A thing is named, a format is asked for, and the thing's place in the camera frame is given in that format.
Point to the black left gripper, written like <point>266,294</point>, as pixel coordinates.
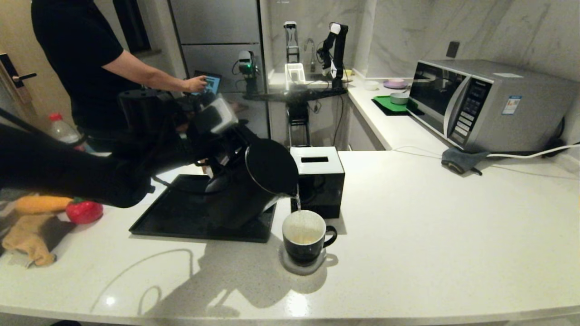
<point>213,145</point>

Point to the black electric kettle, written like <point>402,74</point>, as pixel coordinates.
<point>253,199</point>

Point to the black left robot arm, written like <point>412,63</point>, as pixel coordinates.
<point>68,163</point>

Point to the person's bare hand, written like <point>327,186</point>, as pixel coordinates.
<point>195,84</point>

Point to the open laptop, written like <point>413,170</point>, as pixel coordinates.
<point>213,82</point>

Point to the black serving tray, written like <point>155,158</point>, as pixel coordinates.
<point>172,224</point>

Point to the black tissue box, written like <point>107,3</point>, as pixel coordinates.
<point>324,190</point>

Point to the white dish rack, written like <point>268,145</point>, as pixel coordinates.
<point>294,73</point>

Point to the black cup white inside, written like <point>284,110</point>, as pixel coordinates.
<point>303,249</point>

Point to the grey refrigerator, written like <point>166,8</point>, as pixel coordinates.
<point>217,27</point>

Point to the upright black gripper stand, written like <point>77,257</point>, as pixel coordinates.
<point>290,31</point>

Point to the white saucer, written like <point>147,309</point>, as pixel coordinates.
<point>313,268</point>

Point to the small white bowl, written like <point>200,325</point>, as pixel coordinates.
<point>370,85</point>

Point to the red toy tomato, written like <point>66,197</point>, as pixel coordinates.
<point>84,213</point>

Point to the dark window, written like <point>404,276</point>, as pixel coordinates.
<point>131,26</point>

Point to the green cutting mat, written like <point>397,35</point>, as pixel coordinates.
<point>385,112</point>

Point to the green cutting board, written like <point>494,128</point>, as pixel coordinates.
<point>384,103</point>

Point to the plastic bottle red cap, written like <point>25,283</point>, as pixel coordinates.
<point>63,131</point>

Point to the small grey bowl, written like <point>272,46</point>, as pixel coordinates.
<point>398,98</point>

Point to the purple plate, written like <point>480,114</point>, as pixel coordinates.
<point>395,84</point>

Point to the person in black t-shirt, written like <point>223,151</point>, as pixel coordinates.
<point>77,40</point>

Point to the yellow toy corn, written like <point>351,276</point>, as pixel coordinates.
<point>43,204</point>

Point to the tan cloth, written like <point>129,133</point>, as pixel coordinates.
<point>31,240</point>

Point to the grey-blue cloth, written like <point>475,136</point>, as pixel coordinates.
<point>457,160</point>

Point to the beige wooden door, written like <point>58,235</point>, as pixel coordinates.
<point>13,27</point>

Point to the silver microwave oven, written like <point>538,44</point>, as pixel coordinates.
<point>521,111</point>

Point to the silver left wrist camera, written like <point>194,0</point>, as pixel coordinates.
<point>218,115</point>

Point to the black wall outlet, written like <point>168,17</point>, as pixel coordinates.
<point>452,50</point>

